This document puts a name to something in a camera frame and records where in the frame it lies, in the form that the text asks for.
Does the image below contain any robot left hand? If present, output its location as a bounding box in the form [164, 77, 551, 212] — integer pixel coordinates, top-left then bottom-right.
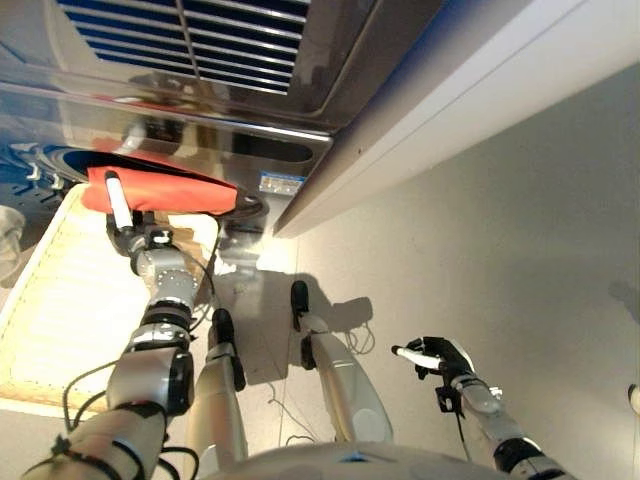
[102, 169, 176, 257]

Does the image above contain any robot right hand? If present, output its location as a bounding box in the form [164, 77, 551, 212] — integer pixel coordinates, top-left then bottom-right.
[391, 336, 475, 384]

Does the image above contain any red garment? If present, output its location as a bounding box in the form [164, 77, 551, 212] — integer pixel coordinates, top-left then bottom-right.
[81, 164, 240, 217]

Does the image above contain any grey front-load washing machine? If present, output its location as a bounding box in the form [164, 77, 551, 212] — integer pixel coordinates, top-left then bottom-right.
[0, 82, 335, 236]
[272, 0, 640, 239]

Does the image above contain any round washing machine door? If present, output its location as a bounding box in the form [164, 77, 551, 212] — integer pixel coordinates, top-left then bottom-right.
[0, 142, 76, 289]

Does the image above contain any white woven laundry basket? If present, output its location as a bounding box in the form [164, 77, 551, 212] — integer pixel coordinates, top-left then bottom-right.
[0, 182, 221, 414]

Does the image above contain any silver robot right leg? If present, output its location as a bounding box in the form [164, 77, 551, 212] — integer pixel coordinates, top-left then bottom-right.
[290, 280, 395, 444]

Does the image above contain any silver robot leg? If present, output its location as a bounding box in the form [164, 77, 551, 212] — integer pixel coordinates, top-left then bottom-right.
[290, 280, 395, 444]
[184, 308, 250, 476]

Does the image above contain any grey robot torso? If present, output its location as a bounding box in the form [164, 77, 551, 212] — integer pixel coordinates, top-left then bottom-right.
[199, 439, 511, 480]

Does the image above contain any blue energy label sticker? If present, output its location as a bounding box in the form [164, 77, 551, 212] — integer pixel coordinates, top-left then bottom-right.
[258, 170, 307, 196]

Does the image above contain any silver robot left leg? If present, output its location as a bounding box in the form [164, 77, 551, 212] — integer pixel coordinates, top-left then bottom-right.
[184, 308, 250, 476]

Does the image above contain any grey stacked dryer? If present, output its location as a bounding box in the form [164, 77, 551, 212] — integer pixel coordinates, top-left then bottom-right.
[0, 0, 446, 134]

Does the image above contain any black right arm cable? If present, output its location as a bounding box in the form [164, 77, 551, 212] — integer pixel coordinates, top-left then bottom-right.
[437, 384, 474, 461]

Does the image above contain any thin floor cable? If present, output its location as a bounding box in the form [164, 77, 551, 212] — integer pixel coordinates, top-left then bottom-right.
[264, 319, 376, 446]

